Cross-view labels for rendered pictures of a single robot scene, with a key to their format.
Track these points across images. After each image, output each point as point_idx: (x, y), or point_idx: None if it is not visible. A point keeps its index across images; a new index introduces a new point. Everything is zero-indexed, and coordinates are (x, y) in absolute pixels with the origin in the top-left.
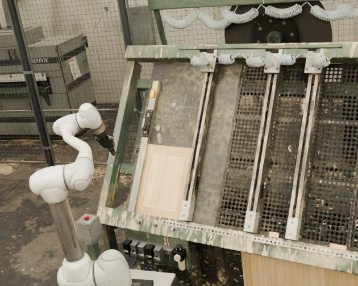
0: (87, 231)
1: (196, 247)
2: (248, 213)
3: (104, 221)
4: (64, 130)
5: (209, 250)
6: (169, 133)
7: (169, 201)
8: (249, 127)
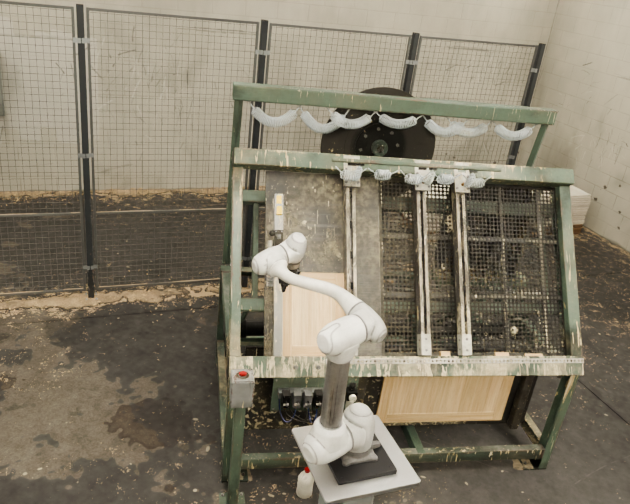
0: (250, 390)
1: None
2: (423, 336)
3: None
4: (283, 269)
5: None
6: (305, 256)
7: None
8: (398, 246)
